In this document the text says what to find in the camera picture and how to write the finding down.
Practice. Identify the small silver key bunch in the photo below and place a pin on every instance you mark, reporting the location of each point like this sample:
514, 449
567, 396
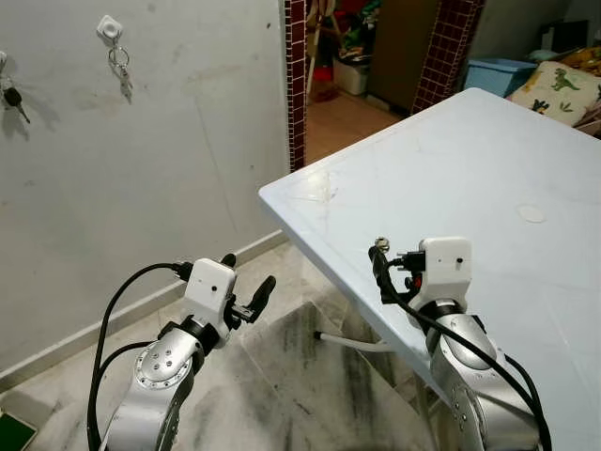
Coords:
380, 244

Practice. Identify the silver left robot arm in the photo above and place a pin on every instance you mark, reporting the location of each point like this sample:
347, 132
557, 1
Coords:
155, 376

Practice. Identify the white table leg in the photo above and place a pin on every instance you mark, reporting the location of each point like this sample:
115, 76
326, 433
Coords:
352, 343

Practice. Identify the white plastic table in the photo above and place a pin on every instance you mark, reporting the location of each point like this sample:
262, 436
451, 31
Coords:
488, 169

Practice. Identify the round white table plug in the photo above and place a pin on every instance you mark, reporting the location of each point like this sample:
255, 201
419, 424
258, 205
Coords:
531, 214

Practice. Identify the white plastic container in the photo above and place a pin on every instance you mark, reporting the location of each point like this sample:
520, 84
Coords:
352, 75

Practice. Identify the blue plastic bin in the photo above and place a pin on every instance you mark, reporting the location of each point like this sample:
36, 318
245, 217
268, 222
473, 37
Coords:
498, 75

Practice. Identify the brown wooden door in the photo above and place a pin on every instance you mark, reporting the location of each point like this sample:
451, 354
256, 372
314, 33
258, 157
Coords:
404, 47

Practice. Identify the cream dinosaur print pillow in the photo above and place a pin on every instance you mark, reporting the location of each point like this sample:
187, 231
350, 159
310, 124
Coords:
556, 89

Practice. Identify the wooden white high chair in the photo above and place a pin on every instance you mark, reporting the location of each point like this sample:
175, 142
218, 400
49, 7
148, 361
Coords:
317, 47

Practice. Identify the red and green toys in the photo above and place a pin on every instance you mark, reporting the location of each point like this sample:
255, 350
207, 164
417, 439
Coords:
362, 23

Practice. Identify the green floor mat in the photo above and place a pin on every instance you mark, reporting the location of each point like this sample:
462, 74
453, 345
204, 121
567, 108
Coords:
14, 432

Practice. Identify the yellow patterned cloth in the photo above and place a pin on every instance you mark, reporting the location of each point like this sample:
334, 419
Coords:
582, 59

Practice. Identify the black car key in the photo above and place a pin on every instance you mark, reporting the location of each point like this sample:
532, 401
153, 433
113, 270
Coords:
11, 97

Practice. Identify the black box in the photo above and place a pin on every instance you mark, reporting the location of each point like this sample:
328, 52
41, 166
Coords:
566, 38

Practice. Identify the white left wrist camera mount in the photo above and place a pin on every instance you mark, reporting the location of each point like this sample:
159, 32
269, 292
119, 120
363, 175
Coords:
208, 287

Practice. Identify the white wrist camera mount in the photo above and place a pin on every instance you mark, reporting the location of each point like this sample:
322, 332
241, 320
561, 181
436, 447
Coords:
208, 287
446, 266

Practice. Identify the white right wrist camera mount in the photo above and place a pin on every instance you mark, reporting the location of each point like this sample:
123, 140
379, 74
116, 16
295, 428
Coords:
446, 266

